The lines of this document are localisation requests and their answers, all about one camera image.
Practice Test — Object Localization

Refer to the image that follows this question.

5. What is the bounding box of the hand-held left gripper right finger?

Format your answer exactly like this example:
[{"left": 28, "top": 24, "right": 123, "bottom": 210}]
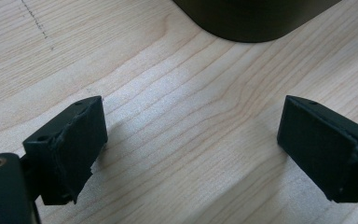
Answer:
[{"left": 276, "top": 94, "right": 358, "bottom": 204}]

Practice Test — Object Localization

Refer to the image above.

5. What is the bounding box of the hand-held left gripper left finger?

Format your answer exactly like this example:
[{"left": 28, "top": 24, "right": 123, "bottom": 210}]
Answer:
[{"left": 21, "top": 95, "right": 109, "bottom": 206}]

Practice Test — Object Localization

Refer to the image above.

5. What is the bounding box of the dark square divided tray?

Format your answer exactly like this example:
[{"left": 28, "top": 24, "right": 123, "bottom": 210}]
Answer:
[{"left": 172, "top": 0, "right": 343, "bottom": 44}]

